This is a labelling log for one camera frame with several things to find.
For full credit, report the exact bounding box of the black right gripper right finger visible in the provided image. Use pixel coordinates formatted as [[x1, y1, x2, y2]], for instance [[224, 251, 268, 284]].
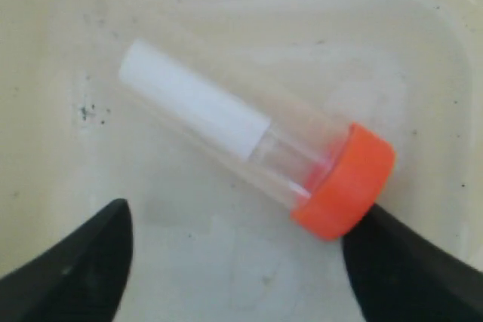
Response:
[[342, 206, 482, 321]]

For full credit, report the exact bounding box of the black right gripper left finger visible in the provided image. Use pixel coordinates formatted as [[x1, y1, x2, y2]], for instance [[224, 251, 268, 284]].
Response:
[[1, 199, 134, 321]]

